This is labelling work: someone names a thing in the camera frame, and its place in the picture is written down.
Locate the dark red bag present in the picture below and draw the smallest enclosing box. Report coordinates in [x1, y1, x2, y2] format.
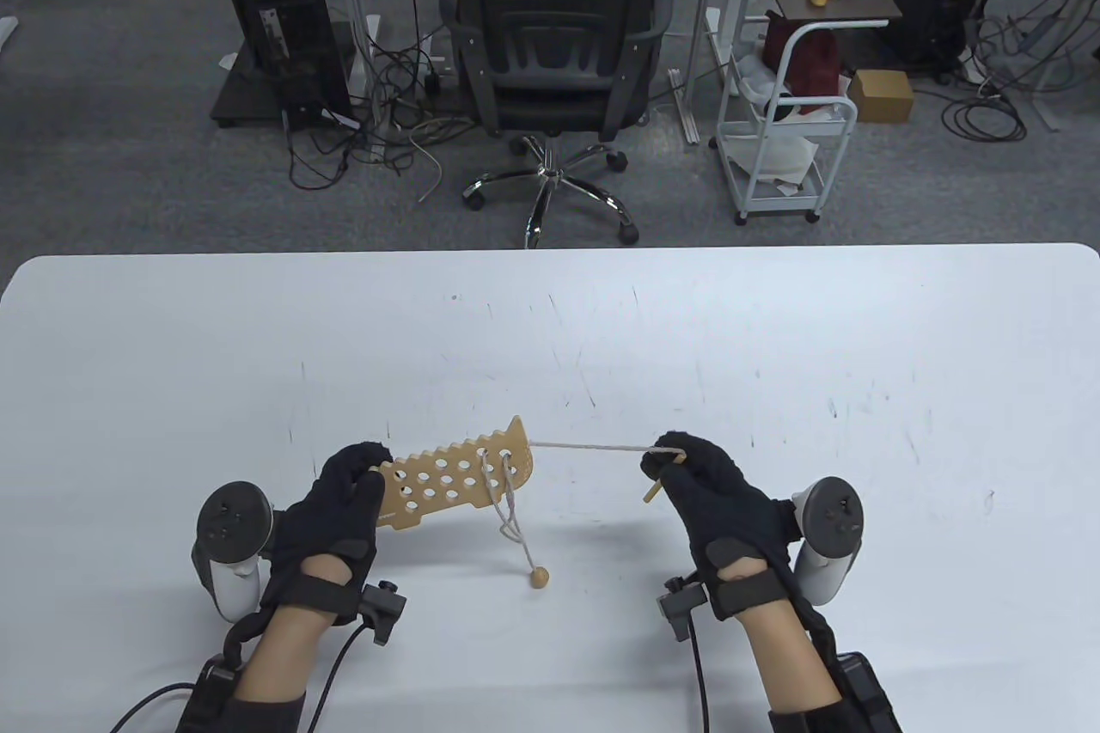
[763, 11, 845, 113]

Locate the black forearm strapped pack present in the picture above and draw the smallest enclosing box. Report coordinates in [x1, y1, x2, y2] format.
[825, 651, 901, 733]
[176, 656, 240, 733]

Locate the white rolling cart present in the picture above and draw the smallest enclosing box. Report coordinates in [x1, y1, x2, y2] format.
[712, 7, 859, 227]

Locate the white crumpled paper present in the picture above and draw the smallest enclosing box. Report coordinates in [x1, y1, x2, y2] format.
[726, 133, 817, 184]

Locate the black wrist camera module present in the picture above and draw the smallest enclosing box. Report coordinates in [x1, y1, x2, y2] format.
[657, 578, 710, 641]
[359, 580, 406, 644]

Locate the white floor cable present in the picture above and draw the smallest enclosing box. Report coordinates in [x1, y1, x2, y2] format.
[408, 123, 443, 203]

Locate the tangle of black cables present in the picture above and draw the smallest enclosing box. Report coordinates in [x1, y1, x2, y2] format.
[288, 11, 482, 192]

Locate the black mesh office chair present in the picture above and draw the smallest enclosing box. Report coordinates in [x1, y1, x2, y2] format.
[438, 0, 675, 248]

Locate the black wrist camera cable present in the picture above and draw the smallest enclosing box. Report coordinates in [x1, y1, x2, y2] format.
[305, 626, 366, 733]
[687, 637, 711, 733]

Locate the black and white tracking controller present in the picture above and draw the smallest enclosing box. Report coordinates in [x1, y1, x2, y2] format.
[191, 482, 276, 624]
[789, 475, 865, 607]

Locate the person's right hand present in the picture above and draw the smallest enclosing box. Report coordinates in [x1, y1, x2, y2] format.
[640, 431, 800, 620]

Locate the black computer tower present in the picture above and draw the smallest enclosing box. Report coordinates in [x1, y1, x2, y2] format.
[230, 0, 360, 134]

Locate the beige lacing rope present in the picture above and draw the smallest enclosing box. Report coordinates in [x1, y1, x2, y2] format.
[479, 441, 688, 575]

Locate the wooden crocodile lacing toy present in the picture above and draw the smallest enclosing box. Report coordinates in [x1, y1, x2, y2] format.
[376, 415, 535, 532]

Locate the person's left hand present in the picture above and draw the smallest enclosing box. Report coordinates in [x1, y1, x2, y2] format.
[262, 443, 394, 620]

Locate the person's left forearm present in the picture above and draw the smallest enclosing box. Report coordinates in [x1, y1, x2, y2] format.
[230, 557, 355, 733]

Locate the coiled black floor cable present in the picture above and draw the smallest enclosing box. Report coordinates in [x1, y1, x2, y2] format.
[941, 93, 1028, 143]

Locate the black glove cable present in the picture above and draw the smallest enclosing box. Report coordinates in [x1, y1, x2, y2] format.
[225, 611, 276, 665]

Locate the black looped pack cable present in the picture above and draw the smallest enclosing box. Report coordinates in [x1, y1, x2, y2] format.
[110, 681, 194, 733]

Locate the person's right forearm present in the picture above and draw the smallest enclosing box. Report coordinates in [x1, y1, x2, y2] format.
[730, 557, 847, 733]

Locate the brown cardboard box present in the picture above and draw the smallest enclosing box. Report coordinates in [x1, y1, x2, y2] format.
[849, 70, 914, 122]

